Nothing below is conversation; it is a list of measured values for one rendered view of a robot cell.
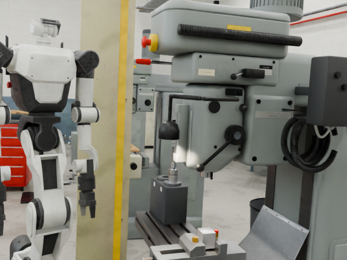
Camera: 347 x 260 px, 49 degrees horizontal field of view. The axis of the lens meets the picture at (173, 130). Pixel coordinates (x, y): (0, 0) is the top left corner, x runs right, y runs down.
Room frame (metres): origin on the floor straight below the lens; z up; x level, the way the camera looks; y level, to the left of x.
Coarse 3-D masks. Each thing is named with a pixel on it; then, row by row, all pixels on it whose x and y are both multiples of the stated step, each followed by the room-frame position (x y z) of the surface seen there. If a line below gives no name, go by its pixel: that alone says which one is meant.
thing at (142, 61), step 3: (135, 60) 1.42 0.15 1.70; (138, 60) 1.41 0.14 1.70; (141, 60) 1.41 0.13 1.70; (144, 60) 1.41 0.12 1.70; (147, 60) 1.42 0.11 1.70; (150, 60) 1.43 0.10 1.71; (138, 63) 1.41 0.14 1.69; (141, 63) 1.42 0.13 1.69; (144, 63) 1.42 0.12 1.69; (147, 63) 1.42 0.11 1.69; (150, 63) 1.43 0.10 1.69; (153, 63) 1.43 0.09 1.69; (156, 63) 1.44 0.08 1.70; (159, 63) 1.44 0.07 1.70; (162, 63) 1.44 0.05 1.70; (165, 63) 1.45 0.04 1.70; (168, 63) 1.45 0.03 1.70; (171, 63) 1.45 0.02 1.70
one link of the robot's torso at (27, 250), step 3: (24, 249) 1.89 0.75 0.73; (27, 249) 1.87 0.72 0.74; (15, 252) 1.84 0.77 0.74; (18, 252) 1.84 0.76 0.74; (21, 252) 1.84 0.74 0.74; (24, 252) 1.85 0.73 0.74; (27, 252) 1.86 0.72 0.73; (15, 255) 1.81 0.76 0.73; (18, 255) 1.81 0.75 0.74; (21, 255) 1.84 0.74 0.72; (24, 255) 1.85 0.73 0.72; (27, 255) 1.86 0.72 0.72; (12, 258) 1.82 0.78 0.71; (15, 258) 1.80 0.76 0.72; (18, 258) 1.78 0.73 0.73; (21, 258) 1.84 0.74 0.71; (60, 258) 1.82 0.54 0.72
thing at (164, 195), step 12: (156, 180) 1.92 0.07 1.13; (156, 192) 1.90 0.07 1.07; (168, 192) 1.79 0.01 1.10; (180, 192) 1.81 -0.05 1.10; (156, 204) 1.89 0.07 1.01; (168, 204) 1.79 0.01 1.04; (180, 204) 1.81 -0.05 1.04; (156, 216) 1.88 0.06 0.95; (168, 216) 1.79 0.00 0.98; (180, 216) 1.82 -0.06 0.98
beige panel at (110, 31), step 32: (96, 0) 2.96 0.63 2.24; (128, 0) 3.04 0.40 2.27; (96, 32) 2.96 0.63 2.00; (128, 32) 3.04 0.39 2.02; (128, 64) 3.05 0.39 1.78; (96, 96) 2.97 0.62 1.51; (128, 96) 3.05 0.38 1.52; (96, 128) 2.97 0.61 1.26; (128, 128) 3.05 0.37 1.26; (128, 160) 3.06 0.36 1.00; (96, 192) 2.97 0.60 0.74; (128, 192) 3.06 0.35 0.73; (96, 224) 2.98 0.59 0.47; (96, 256) 2.98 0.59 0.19
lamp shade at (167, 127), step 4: (164, 124) 1.26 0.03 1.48; (168, 124) 1.25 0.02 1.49; (172, 124) 1.26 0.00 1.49; (176, 124) 1.27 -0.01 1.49; (160, 128) 1.26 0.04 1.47; (164, 128) 1.25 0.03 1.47; (168, 128) 1.25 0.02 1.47; (172, 128) 1.25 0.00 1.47; (176, 128) 1.26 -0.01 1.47; (160, 132) 1.26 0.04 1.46; (164, 132) 1.25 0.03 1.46; (168, 132) 1.24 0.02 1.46; (172, 132) 1.25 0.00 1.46; (176, 132) 1.25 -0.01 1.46; (160, 136) 1.26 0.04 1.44; (164, 136) 1.25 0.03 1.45; (168, 136) 1.24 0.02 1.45; (172, 136) 1.25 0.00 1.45; (176, 136) 1.25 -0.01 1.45
